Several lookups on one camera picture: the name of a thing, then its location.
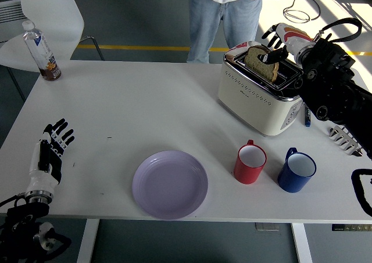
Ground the blue marker pen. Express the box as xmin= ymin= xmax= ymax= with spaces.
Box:
xmin=303 ymin=105 xmax=312 ymax=127

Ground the black floor cable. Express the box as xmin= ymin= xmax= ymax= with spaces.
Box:
xmin=283 ymin=0 xmax=345 ymax=24

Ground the white chair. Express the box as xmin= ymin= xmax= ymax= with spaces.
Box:
xmin=0 ymin=0 xmax=105 ymax=102

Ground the person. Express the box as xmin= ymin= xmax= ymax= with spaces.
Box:
xmin=185 ymin=0 xmax=276 ymax=65

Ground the bread slice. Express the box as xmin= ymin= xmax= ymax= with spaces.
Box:
xmin=243 ymin=45 xmax=280 ymax=83

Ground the white radiator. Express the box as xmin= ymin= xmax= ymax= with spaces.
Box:
xmin=0 ymin=0 xmax=30 ymax=28

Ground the metal toast rack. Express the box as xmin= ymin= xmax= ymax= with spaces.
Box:
xmin=328 ymin=126 xmax=364 ymax=157

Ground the cream and chrome toaster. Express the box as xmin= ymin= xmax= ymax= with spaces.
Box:
xmin=217 ymin=41 xmax=314 ymax=136

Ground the clear plastic drink bottle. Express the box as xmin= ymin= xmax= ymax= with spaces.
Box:
xmin=22 ymin=20 xmax=62 ymax=82

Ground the blue enamel mug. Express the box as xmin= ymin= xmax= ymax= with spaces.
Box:
xmin=277 ymin=148 xmax=317 ymax=193

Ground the grey table bracket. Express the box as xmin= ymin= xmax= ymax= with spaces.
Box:
xmin=255 ymin=222 xmax=280 ymax=232

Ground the purple plate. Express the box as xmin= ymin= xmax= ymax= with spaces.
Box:
xmin=131 ymin=150 xmax=209 ymax=220

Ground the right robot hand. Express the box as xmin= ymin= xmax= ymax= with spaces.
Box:
xmin=257 ymin=23 xmax=313 ymax=65

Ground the black table control panel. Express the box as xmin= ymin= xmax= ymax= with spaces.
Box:
xmin=331 ymin=223 xmax=372 ymax=232

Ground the white table leg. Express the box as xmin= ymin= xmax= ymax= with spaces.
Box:
xmin=290 ymin=222 xmax=313 ymax=263
xmin=77 ymin=218 xmax=100 ymax=263

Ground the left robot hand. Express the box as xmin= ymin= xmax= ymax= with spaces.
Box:
xmin=24 ymin=118 xmax=75 ymax=194

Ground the red enamel mug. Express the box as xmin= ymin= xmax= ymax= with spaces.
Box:
xmin=233 ymin=140 xmax=267 ymax=185

